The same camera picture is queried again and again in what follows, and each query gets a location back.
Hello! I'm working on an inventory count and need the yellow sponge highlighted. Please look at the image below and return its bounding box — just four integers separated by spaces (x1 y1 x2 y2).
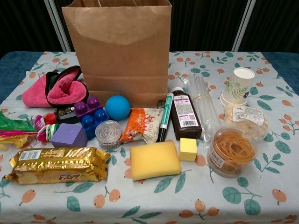
129 140 182 182

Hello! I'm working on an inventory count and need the blue rubber ball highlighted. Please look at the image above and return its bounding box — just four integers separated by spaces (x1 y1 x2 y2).
105 95 131 121

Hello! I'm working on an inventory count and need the blue toy building brick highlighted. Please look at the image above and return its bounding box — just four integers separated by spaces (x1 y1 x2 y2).
80 109 110 140

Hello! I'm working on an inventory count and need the pink cloth with black trim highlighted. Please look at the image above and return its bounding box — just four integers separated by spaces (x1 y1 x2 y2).
22 65 89 108

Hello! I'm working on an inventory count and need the orange and white snack packet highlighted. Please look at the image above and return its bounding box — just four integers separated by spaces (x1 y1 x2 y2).
119 107 164 145

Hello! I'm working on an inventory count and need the purple toy building brick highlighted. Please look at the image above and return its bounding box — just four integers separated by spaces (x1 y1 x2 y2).
74 96 104 122

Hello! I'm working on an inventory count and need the packaged cookie snack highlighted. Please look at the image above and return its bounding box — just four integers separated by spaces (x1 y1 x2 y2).
223 104 269 140

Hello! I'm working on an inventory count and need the green marker pen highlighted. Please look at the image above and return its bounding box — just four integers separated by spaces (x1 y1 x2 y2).
156 92 173 143

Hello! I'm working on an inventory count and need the pink green white ring toy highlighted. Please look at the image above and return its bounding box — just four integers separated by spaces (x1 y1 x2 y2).
37 123 60 142

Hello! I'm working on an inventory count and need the white metal screen frame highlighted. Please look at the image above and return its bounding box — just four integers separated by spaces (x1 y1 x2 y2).
231 0 256 52
44 0 72 52

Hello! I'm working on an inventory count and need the black bottle with red cap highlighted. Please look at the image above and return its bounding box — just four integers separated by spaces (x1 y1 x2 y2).
43 106 80 126

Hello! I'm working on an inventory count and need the gold foil biscuit pack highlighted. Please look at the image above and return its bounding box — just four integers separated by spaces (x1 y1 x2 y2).
2 147 112 185

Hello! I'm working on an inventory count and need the clear bag of straws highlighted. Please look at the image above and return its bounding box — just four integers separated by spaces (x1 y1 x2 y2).
183 71 222 143

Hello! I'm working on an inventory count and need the purple foam cube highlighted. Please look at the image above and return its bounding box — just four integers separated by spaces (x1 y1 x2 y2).
50 123 88 148

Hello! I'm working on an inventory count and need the brown medicine bottle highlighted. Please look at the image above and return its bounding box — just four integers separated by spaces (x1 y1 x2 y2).
170 86 203 140

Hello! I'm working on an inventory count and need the brown paper shopping bag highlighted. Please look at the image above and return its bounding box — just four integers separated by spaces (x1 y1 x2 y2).
61 0 172 108

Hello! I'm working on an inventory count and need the colourful feather toy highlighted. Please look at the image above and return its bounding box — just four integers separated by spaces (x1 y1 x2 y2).
0 111 45 151

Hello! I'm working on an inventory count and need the floral leaf print tablecloth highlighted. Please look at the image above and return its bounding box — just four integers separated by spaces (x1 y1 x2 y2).
0 51 299 224

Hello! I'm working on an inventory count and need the white paper cup stack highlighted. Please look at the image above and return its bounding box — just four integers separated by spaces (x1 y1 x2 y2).
219 67 256 108

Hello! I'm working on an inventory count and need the yellow foam cube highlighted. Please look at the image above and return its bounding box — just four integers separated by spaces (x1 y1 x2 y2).
179 137 198 161

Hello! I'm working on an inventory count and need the tub of rubber bands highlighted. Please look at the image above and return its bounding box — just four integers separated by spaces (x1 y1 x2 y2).
206 127 259 179

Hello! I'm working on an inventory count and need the blue velvet table cover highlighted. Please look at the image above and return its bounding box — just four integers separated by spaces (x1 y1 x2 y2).
0 51 299 105

